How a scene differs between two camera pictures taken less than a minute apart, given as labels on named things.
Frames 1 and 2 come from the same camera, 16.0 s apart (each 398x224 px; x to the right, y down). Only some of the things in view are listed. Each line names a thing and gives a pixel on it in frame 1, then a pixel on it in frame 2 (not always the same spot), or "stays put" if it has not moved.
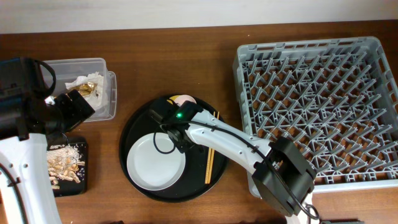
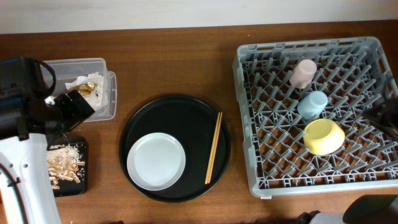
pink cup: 181,98 -> 303,73
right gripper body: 181,144 -> 390,117
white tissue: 98,99 stays put
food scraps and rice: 64,163 stays put
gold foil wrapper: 85,89 stays put
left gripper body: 70,113 stays put
